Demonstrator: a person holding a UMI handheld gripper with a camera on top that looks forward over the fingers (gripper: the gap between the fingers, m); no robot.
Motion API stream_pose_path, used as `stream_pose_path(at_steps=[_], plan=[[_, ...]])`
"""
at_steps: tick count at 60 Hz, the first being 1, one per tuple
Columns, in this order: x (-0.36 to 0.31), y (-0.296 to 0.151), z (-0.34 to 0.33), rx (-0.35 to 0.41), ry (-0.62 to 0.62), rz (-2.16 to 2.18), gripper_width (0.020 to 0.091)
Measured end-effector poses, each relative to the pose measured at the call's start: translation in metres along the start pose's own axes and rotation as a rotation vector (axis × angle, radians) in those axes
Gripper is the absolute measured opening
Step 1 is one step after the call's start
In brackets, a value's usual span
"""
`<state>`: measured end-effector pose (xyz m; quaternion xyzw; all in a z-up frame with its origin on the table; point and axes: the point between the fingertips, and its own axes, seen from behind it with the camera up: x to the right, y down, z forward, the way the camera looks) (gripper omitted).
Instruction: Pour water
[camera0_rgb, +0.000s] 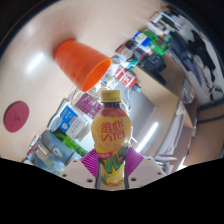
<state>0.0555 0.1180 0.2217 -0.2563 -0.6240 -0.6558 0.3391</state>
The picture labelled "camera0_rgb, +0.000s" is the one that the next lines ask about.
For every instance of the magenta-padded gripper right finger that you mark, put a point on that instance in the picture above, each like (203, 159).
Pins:
(148, 170)

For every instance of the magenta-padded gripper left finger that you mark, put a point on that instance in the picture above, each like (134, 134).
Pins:
(75, 171)

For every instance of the yellow tea drink bottle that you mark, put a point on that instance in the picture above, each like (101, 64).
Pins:
(111, 133)

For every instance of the dark green glass bottle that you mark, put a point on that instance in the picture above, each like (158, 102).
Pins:
(71, 141)

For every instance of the white under-shelf light bar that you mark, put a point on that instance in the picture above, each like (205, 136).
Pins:
(147, 136)

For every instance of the blue and white box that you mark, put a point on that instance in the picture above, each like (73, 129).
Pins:
(73, 121)

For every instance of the pink carton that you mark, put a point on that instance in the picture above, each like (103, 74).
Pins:
(88, 105)

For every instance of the flat round red coaster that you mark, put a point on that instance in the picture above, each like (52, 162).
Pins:
(16, 116)

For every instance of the red and white can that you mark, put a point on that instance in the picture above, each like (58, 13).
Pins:
(126, 76)

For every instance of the orange plastic cup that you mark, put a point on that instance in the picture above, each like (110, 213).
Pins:
(78, 63)

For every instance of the green plastic container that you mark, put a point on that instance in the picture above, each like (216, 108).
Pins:
(156, 43)

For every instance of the dark hanging clothes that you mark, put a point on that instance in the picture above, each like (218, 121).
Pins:
(200, 53)

